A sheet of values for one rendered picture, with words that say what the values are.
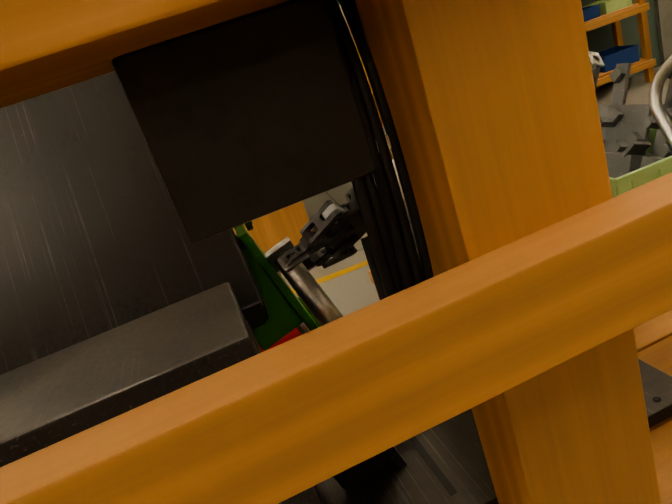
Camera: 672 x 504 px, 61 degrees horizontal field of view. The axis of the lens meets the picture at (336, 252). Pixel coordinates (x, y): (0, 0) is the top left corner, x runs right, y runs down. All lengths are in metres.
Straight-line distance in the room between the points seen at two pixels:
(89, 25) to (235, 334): 0.32
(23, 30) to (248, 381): 0.24
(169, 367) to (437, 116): 0.33
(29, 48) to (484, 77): 0.29
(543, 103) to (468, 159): 0.07
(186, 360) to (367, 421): 0.21
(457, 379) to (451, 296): 0.06
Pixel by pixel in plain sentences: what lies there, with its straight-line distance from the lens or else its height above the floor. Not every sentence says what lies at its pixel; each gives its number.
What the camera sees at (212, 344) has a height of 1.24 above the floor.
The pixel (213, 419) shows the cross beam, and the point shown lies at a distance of 0.39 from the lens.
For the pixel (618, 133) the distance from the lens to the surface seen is 1.91.
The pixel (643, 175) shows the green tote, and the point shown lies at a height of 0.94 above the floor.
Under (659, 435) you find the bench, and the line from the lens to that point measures 0.88.
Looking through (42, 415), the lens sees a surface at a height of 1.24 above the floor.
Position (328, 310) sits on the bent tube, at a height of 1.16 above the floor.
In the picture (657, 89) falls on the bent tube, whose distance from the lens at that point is 1.79.
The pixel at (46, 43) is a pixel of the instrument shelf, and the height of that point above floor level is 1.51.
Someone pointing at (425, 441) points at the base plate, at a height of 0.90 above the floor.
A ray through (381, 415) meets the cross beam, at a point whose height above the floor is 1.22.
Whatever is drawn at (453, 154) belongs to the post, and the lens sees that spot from 0.44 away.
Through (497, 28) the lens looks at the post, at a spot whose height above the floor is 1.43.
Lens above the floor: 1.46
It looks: 19 degrees down
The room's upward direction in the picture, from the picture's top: 19 degrees counter-clockwise
